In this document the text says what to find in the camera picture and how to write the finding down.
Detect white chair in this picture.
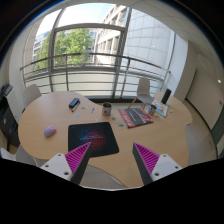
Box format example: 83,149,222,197
129,77,154,108
22,84,42,108
0,146,36,166

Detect dark blue case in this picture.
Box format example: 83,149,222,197
69,98,80,108

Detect pink computer mouse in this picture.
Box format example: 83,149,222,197
44,126,56,137

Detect black patterned mouse pad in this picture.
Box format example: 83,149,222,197
68,122,119,157

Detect metal tin cup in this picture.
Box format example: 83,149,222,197
148,104,157,115

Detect patterned mug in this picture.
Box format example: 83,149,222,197
102,102,112,116

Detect white chair left back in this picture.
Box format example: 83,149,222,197
22,84,42,108

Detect white chair near left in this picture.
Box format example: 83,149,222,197
0,146,36,166

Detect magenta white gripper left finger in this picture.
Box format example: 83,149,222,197
41,142,92,185

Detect metal balcony railing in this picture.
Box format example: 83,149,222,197
20,53,170,99

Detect colourful booklet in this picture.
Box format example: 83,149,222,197
152,99,168,117

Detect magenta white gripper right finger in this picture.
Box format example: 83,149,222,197
133,143,182,185

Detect black cylindrical speaker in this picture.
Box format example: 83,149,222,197
161,88,172,104

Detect dark cabinet with device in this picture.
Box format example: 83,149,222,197
0,84,19,146

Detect red black book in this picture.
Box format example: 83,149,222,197
119,108,153,128

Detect white chair right back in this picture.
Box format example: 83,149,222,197
129,77,154,108

